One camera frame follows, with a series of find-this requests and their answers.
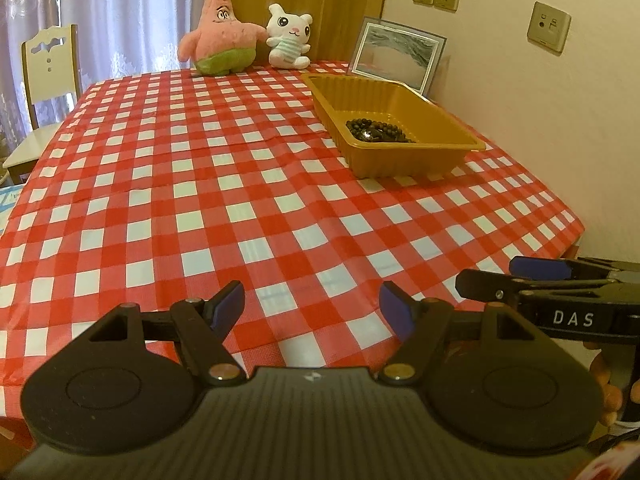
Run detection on mauve curtain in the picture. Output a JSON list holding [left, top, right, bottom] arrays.
[[0, 0, 66, 151]]

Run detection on blue checkered cloth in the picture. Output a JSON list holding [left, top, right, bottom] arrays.
[[0, 185, 24, 233]]

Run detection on sheer lace curtain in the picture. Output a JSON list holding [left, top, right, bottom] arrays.
[[57, 0, 222, 83]]

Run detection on person's right hand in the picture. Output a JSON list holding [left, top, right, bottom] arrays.
[[582, 341, 626, 427]]

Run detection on white wooden chair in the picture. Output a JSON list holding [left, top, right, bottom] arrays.
[[2, 24, 82, 184]]

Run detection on gold plastic tray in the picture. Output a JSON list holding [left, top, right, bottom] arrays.
[[300, 72, 487, 179]]

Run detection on wooden wall panel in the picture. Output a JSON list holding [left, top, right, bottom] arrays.
[[218, 0, 392, 63]]

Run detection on red white checkered tablecloth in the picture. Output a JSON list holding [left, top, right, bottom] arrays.
[[0, 60, 586, 418]]

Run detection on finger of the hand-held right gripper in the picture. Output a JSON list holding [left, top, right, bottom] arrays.
[[455, 268, 621, 307], [509, 256, 640, 281]]

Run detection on pile of dark bead bracelets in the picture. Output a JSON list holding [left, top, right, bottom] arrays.
[[345, 117, 417, 144]]

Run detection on pink starfish plush toy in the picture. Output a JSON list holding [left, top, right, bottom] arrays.
[[177, 0, 268, 77]]

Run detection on beige data outlet plate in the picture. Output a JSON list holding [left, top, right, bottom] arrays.
[[527, 1, 572, 54]]

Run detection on framed picture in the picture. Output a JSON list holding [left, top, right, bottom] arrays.
[[350, 17, 447, 97]]

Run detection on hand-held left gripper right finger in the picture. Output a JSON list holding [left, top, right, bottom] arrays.
[[377, 281, 540, 387]]

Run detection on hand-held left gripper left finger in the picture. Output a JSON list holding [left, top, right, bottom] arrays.
[[89, 280, 247, 387]]

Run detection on white bunny plush toy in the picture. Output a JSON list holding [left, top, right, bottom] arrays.
[[265, 3, 313, 70]]

